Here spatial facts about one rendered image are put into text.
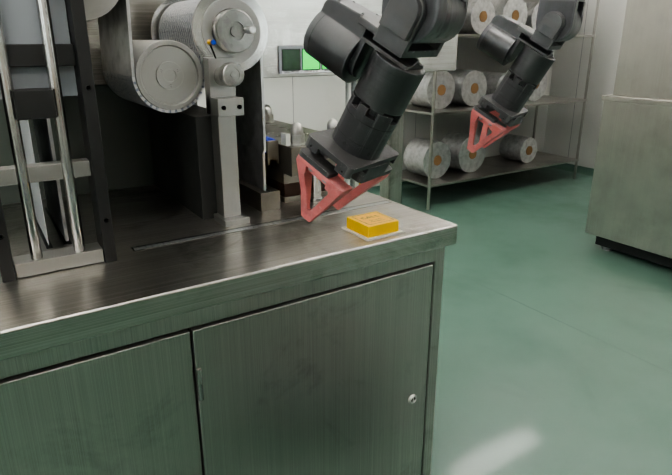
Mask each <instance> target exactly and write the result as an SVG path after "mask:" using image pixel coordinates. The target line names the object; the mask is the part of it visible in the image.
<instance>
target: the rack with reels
mask: <svg viewBox="0 0 672 475"><path fill-rule="evenodd" d="M599 4H600V0H597V2H596V10H595V17H594V24H593V32H592V35H576V36H575V37H592V39H591V47H590V54H589V62H588V69H587V77H586V84H585V92H584V99H580V98H570V97H559V96H549V95H543V94H544V92H545V90H546V86H547V75H546V74H545V76H544V77H543V79H542V80H541V82H540V83H539V85H538V86H537V87H536V89H535V90H534V92H533V93H532V95H531V96H530V98H529V99H528V101H527V102H526V103H525V105H524V106H523V107H530V106H536V108H535V118H534V127H533V136H532V138H531V137H525V136H519V135H513V134H507V135H506V136H504V137H503V139H502V140H501V143H500V146H499V152H500V155H497V156H491V157H485V154H486V148H483V147H482V148H480V149H479V150H477V151H476V152H474V153H471V152H470V151H469V150H467V145H468V138H469V134H467V133H462V132H456V131H452V132H449V133H448V134H446V135H445V136H444V138H443V139H442V141H441V142H439V141H434V140H433V137H434V118H435V115H445V114H455V113H466V112H471V111H472V109H473V108H474V106H475V105H478V104H479V103H478V101H479V100H480V98H481V97H482V96H483V95H488V94H492V93H494V92H495V90H496V89H497V87H498V86H499V84H500V82H501V81H502V79H503V78H504V76H505V75H506V73H507V72H508V70H511V69H510V68H509V69H508V70H507V72H506V73H502V72H483V73H482V72H481V71H479V70H468V69H456V70H455V71H434V72H426V73H425V75H424V77H423V79H422V81H421V82H420V84H419V86H418V88H417V90H416V91H415V93H414V95H413V97H412V99H411V100H410V102H411V103H412V104H410V105H408V106H407V108H406V109H405V111H407V112H413V113H420V114H426V115H431V128H430V140H429V139H425V138H415V139H413V140H412V141H410V142H409V144H408V145H407V147H406V149H405V151H404V157H403V159H404V165H405V167H406V169H407V170H402V180H404V181H408V182H411V183H414V184H417V185H420V186H424V187H427V205H426V210H430V192H431V188H433V187H438V186H444V185H449V184H455V183H460V182H466V181H471V180H477V179H482V178H488V177H493V176H499V175H504V174H510V173H515V172H521V171H526V170H532V169H537V168H543V167H548V166H554V165H560V164H565V163H571V162H575V167H574V174H573V179H576V173H577V166H578V161H579V151H580V144H581V137H582V129H583V122H584V114H585V107H586V101H587V92H588V85H589V77H590V70H591V63H592V55H593V48H594V40H595V37H596V35H595V33H596V26H597V18H598V11H599ZM538 6H539V2H528V3H525V1H524V0H468V7H467V15H466V20H465V23H464V25H463V27H462V29H461V30H460V32H459V33H458V37H480V35H481V34H482V32H483V31H484V29H485V28H486V27H487V25H488V24H489V23H490V22H491V21H492V19H493V17H494V16H496V15H505V16H509V17H510V18H512V19H514V20H516V21H518V22H520V23H522V24H525V25H526V26H529V27H531V28H532V29H534V30H536V18H537V12H538ZM573 102H583V107H582V114H581V122H580V129H579V137H578V144H577V152H576V158H571V157H565V156H560V155H555V154H550V153H545V152H539V151H537V142H536V140H535V133H536V124H537V115H538V106H541V105H551V104H562V103H573Z"/></svg>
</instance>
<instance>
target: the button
mask: <svg viewBox="0 0 672 475"><path fill-rule="evenodd" d="M347 228H348V229H350V230H352V231H354V232H356V233H359V234H361V235H363V236H365V237H367V238H371V237H375V236H379V235H384V234H388V233H393V232H397V231H399V221H398V220H397V219H394V218H392V217H389V216H387V215H384V214H382V213H379V212H377V211H375V212H370V213H365V214H360V215H355V216H349V217H347Z"/></svg>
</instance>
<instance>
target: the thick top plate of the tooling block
mask: <svg viewBox="0 0 672 475"><path fill-rule="evenodd" d="M291 125H292V124H289V123H285V122H281V121H277V120H274V122H272V123H265V131H266V136H267V137H270V138H273V139H275V140H278V148H279V164H276V165H267V164H265V166H266V167H269V168H271V169H274V170H276V171H279V172H281V173H284V174H286V175H289V176H291V177H295V176H299V175H298V168H297V161H296V158H297V156H298V154H299V152H300V150H301V148H304V147H306V146H305V145H301V146H292V145H290V146H285V145H282V144H281V133H284V132H285V133H289V134H290V128H291ZM313 132H318V131H317V130H313V129H309V128H305V127H303V134H305V142H306V140H307V138H308V136H309V134H310V133H313Z"/></svg>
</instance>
